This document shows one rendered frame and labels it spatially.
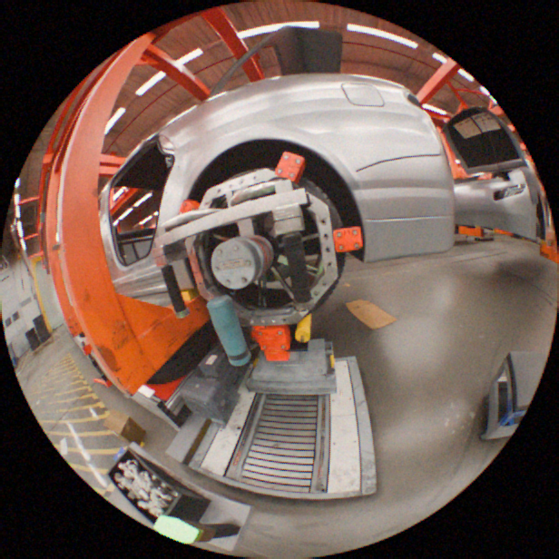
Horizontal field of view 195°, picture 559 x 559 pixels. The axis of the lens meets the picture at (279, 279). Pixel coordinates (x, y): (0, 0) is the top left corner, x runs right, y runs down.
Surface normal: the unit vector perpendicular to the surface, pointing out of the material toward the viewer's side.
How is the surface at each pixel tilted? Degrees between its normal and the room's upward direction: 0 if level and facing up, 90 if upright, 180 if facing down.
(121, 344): 90
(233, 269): 90
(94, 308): 90
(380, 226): 90
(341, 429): 0
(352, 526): 0
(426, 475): 0
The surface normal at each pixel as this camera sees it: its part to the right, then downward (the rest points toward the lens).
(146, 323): 0.96, -0.14
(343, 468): -0.20, -0.94
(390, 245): -0.18, 0.30
